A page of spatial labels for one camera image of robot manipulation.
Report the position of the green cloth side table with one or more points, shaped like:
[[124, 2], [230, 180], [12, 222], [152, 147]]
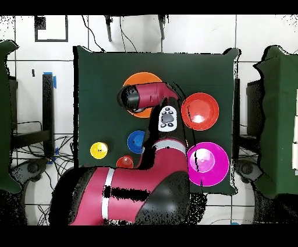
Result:
[[279, 116], [4, 116]]

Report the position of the blue tape piece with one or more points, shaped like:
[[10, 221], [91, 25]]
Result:
[[55, 81]]

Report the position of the yellow cup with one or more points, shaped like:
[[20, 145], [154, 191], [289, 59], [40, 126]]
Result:
[[99, 150]]

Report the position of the dark green tablecloth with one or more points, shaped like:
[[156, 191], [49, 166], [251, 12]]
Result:
[[104, 104]]

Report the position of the black tripod leg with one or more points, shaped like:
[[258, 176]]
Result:
[[108, 30], [162, 28]]

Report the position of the black table frame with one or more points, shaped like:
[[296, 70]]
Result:
[[252, 107], [47, 111]]

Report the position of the tall red-orange cup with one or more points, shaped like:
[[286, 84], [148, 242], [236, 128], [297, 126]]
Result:
[[124, 162]]

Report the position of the dark blue bowl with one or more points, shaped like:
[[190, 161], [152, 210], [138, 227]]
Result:
[[135, 142]]

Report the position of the large pink bowl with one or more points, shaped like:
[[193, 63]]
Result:
[[209, 163]]

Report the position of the black square floor frame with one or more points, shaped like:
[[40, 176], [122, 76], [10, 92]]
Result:
[[51, 40]]

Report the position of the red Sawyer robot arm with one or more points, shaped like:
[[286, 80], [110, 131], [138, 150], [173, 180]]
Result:
[[151, 181]]

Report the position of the shallow red-orange bowl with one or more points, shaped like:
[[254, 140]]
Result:
[[202, 109]]

